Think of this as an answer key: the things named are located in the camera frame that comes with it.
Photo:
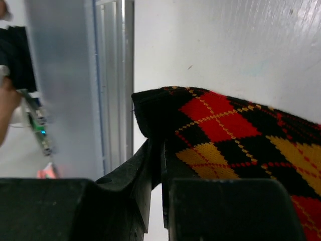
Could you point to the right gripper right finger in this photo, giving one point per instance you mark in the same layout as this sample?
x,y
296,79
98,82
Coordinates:
x,y
224,209

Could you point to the orange object on floor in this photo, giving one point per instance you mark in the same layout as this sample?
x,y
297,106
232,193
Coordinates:
x,y
49,172

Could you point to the aluminium frame rail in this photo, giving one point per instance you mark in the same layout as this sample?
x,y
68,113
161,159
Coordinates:
x,y
82,53

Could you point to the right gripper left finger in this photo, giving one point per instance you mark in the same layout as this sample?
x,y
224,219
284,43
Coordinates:
x,y
115,207

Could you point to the green circuit board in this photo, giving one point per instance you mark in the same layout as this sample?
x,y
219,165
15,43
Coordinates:
x,y
34,118

